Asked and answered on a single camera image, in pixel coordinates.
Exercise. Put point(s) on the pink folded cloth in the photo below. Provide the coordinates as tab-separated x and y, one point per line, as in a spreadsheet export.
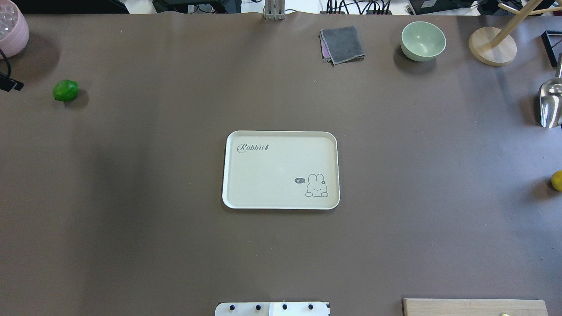
325	53

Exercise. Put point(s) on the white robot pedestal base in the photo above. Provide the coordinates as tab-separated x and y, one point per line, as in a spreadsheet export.
273	309

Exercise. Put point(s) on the steel scoop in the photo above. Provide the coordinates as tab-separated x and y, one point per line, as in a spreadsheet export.
551	99

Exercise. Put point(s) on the pink bowl of ice cubes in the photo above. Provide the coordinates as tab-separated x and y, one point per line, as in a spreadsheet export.
14	29

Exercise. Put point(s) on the yellow lemon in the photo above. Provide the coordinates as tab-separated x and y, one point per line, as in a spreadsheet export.
556	180

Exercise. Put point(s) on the green lime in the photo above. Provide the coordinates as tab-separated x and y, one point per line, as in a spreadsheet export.
65	90

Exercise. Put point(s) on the bamboo cutting board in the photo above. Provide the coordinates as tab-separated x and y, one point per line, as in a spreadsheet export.
473	307

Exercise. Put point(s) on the cream rabbit tray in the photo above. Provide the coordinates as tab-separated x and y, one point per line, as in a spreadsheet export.
281	170

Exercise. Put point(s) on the black frame stand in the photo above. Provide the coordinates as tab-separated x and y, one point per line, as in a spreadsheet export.
551	39

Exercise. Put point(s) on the wooden cup stand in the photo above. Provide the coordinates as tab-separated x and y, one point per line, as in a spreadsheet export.
494	46

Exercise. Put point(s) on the grey folded cloth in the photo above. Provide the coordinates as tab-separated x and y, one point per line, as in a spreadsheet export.
344	44

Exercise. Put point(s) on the aluminium frame post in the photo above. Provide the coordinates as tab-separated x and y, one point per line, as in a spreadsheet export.
274	10

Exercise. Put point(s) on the pale green bowl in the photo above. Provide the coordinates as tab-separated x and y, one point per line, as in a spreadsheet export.
422	41

